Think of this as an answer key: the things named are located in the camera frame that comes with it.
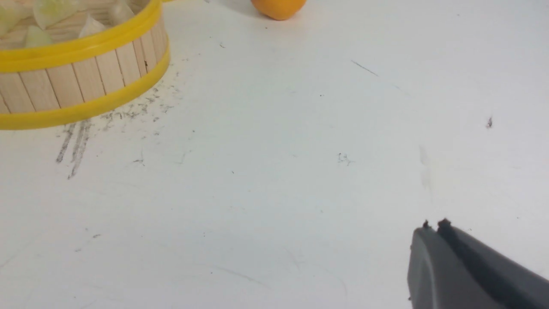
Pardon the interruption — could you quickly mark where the orange toy pear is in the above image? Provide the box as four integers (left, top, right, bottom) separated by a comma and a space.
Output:
251, 0, 307, 21

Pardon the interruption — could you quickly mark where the bamboo steamer tray yellow rim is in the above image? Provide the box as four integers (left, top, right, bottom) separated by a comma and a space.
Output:
0, 0, 170, 130

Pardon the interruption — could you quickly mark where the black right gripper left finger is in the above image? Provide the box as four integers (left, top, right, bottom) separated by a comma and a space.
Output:
407, 220, 513, 309

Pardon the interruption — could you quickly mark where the greenish dumpling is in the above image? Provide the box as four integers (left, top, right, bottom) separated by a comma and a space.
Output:
33, 0, 86, 30
0, 0, 33, 36

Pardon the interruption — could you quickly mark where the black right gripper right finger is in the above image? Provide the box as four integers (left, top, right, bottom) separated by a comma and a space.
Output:
437, 219, 548, 309

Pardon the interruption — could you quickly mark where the white dumpling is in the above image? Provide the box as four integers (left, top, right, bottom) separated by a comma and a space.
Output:
24, 25, 54, 48
108, 0, 135, 26
78, 14, 107, 38

